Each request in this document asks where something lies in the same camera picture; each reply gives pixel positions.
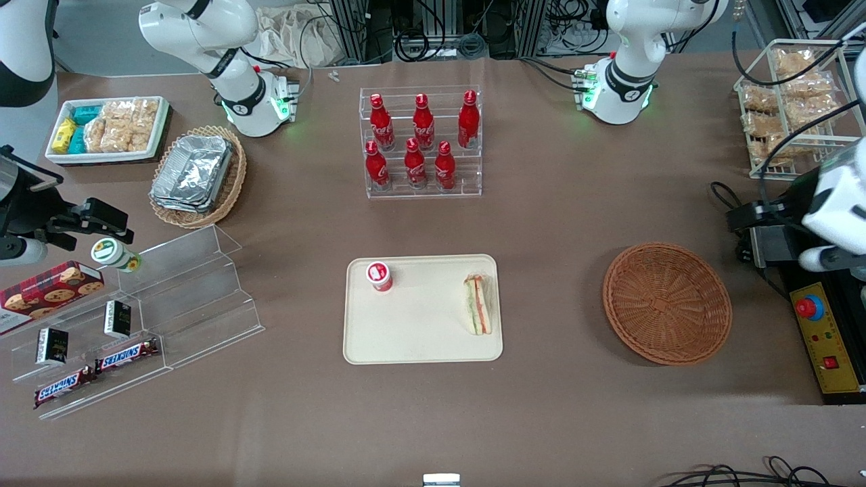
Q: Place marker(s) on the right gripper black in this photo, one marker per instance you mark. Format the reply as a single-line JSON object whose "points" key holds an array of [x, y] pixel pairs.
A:
{"points": [[28, 211]]}

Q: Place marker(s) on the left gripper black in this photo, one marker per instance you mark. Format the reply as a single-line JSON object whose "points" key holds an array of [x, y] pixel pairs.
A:
{"points": [[789, 205]]}

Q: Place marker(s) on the triangle sandwich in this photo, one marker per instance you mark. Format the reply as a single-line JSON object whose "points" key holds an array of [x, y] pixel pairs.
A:
{"points": [[477, 308]]}

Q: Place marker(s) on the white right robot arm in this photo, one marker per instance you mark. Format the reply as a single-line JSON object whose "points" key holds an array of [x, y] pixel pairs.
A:
{"points": [[243, 101]]}

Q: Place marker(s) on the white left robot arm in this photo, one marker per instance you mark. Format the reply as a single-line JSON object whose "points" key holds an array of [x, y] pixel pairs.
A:
{"points": [[626, 88]]}

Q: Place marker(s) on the round brown wicker basket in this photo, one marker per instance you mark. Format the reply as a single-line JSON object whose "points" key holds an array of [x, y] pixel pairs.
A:
{"points": [[666, 304]]}

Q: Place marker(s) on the white rectangular snack tray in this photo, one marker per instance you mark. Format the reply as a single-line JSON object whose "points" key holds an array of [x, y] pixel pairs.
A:
{"points": [[161, 128]]}

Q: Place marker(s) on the light oval wicker basket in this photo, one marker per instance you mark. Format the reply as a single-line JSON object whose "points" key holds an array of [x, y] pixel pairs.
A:
{"points": [[237, 182]]}

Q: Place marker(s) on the beige plastic serving tray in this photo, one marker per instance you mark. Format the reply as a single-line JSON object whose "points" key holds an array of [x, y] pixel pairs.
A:
{"points": [[419, 325]]}

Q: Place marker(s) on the green sunflower yogurt cup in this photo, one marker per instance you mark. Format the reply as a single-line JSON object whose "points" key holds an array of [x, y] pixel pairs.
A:
{"points": [[108, 251]]}

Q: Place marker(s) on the red tartan cookie box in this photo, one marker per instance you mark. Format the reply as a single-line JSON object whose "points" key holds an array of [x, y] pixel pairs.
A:
{"points": [[47, 291]]}

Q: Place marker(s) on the teal snack pack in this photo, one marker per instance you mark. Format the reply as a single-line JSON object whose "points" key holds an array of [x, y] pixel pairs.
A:
{"points": [[86, 115], [78, 141]]}

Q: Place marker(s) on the clear bag of rice crackers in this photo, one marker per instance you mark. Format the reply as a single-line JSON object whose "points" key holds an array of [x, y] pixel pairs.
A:
{"points": [[98, 135], [132, 138], [128, 111]]}

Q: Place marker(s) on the yellow snack pack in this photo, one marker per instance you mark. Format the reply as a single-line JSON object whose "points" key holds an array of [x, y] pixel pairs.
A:
{"points": [[64, 135]]}

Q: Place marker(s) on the clear bag of fried snacks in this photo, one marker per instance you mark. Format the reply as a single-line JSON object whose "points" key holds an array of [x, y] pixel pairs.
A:
{"points": [[793, 62], [763, 124], [759, 99], [808, 86], [778, 145], [805, 115]]}

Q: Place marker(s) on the small black chocolate box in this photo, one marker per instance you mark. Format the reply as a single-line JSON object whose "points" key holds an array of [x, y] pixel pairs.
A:
{"points": [[51, 346], [117, 319]]}

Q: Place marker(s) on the stack of aluminium foil trays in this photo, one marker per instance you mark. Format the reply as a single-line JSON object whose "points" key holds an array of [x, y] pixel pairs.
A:
{"points": [[193, 172]]}

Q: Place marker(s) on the yellow emergency stop box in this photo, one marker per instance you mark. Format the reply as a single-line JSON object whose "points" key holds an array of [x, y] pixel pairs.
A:
{"points": [[835, 338]]}

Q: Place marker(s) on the Snickers chocolate bar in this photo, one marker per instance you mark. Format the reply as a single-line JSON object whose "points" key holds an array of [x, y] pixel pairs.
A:
{"points": [[125, 355], [61, 387]]}

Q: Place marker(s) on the clear acrylic stepped display stand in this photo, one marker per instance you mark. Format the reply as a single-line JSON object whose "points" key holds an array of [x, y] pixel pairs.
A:
{"points": [[203, 297]]}

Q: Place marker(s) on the beige cloth bag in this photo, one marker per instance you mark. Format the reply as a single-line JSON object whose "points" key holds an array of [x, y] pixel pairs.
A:
{"points": [[298, 37]]}

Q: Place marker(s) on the clear acrylic bottle rack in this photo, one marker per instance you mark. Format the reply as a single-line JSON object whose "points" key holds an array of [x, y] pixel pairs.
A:
{"points": [[467, 186]]}

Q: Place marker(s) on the red cola bottle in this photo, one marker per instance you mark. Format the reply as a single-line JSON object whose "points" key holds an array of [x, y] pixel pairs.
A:
{"points": [[382, 128], [415, 168], [444, 169], [423, 128], [468, 125], [377, 169]]}

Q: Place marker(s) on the red strawberry yogurt cup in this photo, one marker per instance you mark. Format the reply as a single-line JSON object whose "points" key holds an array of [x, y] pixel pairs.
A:
{"points": [[379, 274]]}

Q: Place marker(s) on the aluminium equipment rack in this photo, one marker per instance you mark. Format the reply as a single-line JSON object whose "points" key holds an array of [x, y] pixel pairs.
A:
{"points": [[352, 34]]}

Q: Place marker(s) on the small white silver device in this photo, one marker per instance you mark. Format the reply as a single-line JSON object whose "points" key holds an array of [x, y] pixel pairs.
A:
{"points": [[441, 481]]}

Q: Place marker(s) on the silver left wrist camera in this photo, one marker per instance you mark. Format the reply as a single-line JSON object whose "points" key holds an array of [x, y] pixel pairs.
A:
{"points": [[822, 258]]}

